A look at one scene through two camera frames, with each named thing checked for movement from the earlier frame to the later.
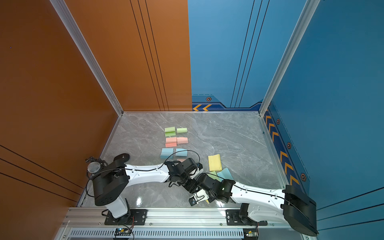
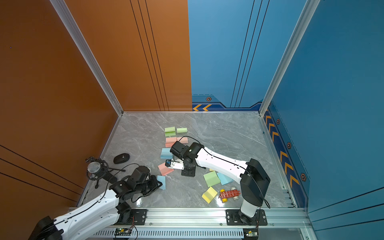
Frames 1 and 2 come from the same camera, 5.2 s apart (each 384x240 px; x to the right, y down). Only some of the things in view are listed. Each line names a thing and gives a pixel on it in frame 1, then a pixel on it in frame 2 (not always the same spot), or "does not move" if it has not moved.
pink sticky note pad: [182, 140] does not move
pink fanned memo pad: [171, 142] does not move
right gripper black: [210, 199] to [189, 173]
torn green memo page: [182, 130] does not move
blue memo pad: [166, 152] does not move
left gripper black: [193, 186] to [155, 184]
